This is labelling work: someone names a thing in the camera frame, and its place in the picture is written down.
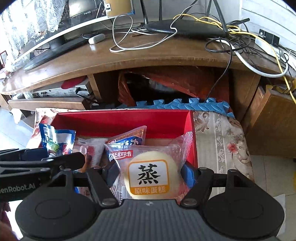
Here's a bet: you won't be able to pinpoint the blue snack packet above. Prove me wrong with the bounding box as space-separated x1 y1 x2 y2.
39 123 76 156

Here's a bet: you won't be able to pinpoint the white red snack packet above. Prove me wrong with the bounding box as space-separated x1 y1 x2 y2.
73 138 107 173

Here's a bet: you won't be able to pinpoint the steamed cake packet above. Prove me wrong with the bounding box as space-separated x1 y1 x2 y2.
105 132 193 202

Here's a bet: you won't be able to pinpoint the red blue snack bag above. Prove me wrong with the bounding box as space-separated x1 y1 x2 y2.
105 125 148 163

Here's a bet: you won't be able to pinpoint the red cardboard box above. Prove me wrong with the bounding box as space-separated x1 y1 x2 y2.
50 109 198 167

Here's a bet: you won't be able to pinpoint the floral patterned mat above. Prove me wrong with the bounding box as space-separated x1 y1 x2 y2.
30 107 255 197

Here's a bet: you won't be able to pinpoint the blue foam mat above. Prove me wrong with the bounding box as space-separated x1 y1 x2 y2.
116 97 235 119

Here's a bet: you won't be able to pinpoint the wooden side cabinet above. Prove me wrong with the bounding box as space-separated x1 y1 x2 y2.
241 86 295 158

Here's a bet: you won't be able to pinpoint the small white adapter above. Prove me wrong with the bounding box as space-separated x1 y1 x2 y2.
88 34 106 45

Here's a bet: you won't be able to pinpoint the white lace cloth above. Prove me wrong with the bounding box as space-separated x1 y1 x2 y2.
1 1 68 72

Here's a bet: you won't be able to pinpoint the wooden tv stand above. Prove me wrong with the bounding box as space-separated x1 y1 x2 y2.
0 29 296 130

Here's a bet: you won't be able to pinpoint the black flat screen television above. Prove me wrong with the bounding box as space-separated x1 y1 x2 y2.
17 0 114 71

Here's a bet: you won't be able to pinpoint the brown cardboard panel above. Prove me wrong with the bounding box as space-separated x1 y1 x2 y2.
104 0 134 18

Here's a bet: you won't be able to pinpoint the black wifi router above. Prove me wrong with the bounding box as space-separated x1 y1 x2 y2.
138 0 250 39

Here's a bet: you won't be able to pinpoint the white power strip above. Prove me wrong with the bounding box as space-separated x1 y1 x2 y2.
255 29 295 77

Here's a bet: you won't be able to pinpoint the white looped cable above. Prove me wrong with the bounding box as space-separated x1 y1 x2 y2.
109 0 200 53

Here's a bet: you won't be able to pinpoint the thick white cable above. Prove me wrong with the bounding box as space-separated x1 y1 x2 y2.
215 38 290 78

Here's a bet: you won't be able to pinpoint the yellow network cable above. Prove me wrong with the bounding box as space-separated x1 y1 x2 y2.
172 13 296 105

